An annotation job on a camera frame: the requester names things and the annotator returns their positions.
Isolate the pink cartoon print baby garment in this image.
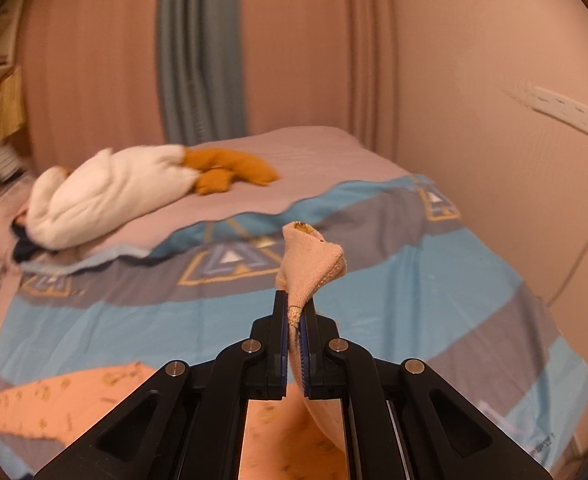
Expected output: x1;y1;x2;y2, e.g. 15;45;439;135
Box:
0;222;346;479

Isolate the blue grey patterned duvet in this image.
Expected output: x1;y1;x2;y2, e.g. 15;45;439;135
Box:
0;177;588;467

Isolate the grey blue curtain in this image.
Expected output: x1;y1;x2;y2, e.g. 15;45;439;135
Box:
156;0;247;145

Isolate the dark navy clothing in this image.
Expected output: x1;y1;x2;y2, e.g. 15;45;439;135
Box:
10;211;55;263

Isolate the white power cable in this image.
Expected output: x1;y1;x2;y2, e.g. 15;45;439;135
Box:
546;194;588;309

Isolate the yellow fringed lampshade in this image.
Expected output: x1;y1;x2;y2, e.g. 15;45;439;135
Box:
0;67;26;141

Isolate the orange plush toy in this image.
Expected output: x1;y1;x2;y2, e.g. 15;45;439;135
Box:
183;148;280;195

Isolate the white fluffy blanket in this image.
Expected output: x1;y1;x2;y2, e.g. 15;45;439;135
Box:
26;144;199;252

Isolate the white wall power strip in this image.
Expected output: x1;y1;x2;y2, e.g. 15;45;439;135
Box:
507;84;588;136

